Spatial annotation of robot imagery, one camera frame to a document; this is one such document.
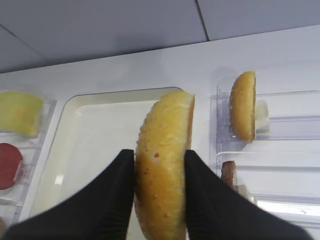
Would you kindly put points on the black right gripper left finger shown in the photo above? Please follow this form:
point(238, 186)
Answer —
point(99, 211)

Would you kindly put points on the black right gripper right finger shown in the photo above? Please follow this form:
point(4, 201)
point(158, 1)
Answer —
point(214, 211)

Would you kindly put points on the sesame bun top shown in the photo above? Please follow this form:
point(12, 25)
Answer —
point(164, 137)

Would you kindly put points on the brown meat patty in rack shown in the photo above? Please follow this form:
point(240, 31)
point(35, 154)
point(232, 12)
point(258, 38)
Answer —
point(228, 173)

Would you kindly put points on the red tomato slice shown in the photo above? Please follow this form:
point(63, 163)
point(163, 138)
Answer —
point(10, 164)

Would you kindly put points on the yellow cheese slice in rack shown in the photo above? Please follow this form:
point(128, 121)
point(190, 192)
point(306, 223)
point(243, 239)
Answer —
point(20, 113)

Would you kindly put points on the clear acrylic right rack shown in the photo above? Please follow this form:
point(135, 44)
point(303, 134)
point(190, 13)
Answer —
point(280, 170)

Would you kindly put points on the clear acrylic rack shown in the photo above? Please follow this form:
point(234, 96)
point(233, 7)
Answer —
point(12, 199)
point(280, 170)

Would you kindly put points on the cream metal tray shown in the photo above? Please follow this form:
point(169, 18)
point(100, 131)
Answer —
point(92, 130)

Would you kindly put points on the clear acrylic left rack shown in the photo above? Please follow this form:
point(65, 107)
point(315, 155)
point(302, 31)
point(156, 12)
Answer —
point(12, 199)

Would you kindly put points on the tan bun half in rack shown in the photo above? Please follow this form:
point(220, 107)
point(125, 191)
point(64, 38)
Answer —
point(242, 107)

